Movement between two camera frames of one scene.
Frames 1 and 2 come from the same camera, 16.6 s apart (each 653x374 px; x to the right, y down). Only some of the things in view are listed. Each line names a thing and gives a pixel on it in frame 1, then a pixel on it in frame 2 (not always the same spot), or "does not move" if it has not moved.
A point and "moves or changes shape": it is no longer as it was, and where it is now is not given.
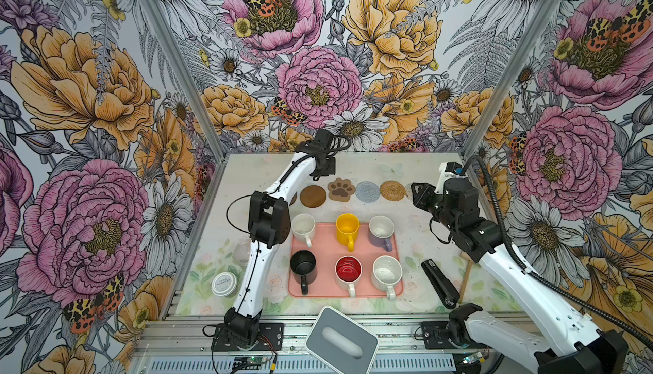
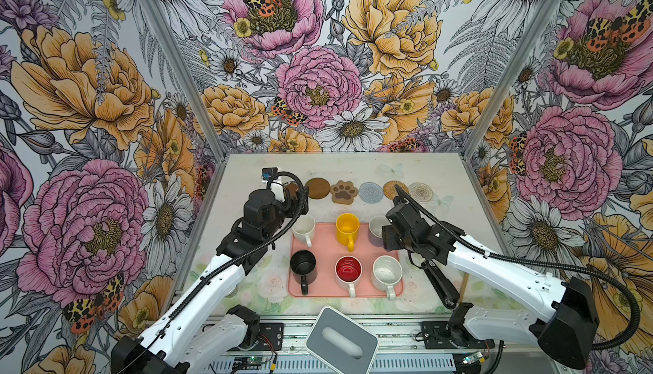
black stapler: (443, 286) does not move
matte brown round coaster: (313, 196) moves or changes shape
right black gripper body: (432, 203) → (394, 241)
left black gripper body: (325, 168) → (289, 208)
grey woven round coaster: (367, 191) does not move
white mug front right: (386, 272) does not move
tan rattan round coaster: (392, 190) does not move
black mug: (303, 267) does not move
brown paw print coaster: (340, 189) does not move
